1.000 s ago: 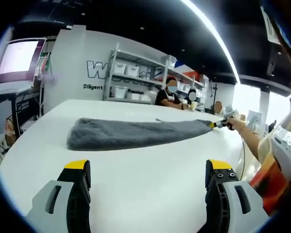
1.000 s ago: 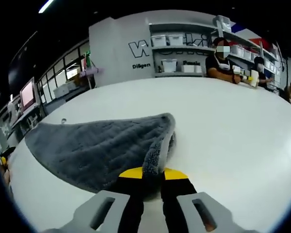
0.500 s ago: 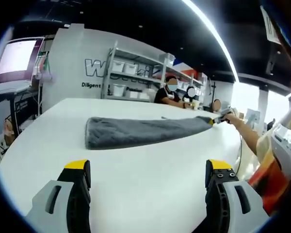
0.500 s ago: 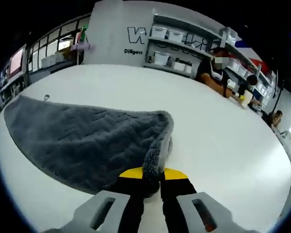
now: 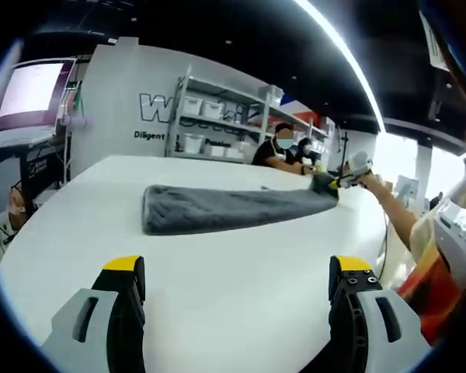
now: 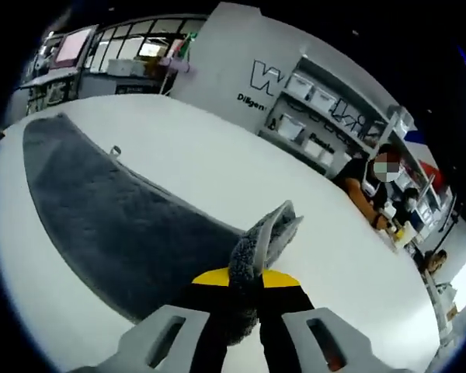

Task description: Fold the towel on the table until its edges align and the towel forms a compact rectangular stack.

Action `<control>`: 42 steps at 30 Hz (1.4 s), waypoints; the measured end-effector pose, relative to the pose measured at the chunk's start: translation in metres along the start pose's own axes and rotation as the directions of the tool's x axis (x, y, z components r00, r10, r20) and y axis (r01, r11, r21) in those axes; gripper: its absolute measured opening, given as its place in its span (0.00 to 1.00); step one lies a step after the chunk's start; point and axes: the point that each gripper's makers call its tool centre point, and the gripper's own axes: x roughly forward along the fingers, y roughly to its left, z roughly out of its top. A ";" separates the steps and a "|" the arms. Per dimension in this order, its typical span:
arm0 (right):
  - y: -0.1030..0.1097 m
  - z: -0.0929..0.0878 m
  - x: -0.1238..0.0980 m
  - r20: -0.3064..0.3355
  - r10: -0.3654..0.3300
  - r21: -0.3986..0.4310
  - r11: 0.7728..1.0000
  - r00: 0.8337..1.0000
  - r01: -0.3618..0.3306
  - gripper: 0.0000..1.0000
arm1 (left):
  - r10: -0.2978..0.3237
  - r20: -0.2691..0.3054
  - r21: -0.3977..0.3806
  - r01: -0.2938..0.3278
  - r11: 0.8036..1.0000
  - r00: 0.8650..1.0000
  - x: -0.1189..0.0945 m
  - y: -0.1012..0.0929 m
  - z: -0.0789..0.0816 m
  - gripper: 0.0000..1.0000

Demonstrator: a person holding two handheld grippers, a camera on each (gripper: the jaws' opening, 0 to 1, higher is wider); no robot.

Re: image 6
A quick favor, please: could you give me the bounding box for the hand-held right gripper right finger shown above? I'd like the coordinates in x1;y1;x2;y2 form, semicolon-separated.
258;270;415;373

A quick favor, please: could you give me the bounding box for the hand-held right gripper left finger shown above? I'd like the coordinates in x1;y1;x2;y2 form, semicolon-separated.
69;268;234;373

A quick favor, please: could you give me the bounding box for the grey towel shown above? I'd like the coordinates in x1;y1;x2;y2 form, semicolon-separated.
22;112;304;347

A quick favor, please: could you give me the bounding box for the grey metal shelf rack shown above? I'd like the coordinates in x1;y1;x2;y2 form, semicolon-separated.
258;53;458;250

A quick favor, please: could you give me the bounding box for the set of white storage bins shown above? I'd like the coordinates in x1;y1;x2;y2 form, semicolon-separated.
279;72;440;231

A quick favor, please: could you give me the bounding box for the grey counter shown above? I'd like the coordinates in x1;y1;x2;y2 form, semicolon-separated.
79;71;172;97

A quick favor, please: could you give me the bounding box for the purple rolled mat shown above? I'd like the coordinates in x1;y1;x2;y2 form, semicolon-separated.
158;57;200;75

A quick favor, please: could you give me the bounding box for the white lidded storage box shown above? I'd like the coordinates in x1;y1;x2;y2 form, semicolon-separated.
106;57;136;78

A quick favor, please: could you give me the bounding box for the white monitor desk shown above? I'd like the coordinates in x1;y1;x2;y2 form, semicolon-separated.
20;64;82;114

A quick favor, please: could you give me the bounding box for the green and red flag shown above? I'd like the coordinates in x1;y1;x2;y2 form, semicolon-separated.
179;32;200;60

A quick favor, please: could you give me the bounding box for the pink screen monitor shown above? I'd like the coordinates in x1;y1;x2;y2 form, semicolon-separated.
53;29;93;71

